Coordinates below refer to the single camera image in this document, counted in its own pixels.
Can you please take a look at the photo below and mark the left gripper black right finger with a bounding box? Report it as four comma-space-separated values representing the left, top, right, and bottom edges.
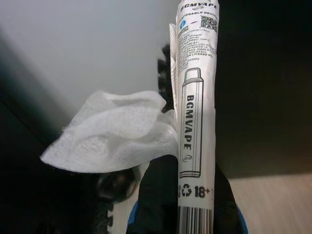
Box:
213, 170, 247, 234

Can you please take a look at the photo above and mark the white vape packaging wrapper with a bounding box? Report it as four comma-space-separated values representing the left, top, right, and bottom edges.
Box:
169, 0, 220, 234

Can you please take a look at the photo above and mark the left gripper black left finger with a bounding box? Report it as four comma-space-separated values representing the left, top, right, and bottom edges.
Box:
131, 45, 181, 234

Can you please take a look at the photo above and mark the white tissue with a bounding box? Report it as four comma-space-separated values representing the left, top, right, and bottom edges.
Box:
39, 89, 180, 174

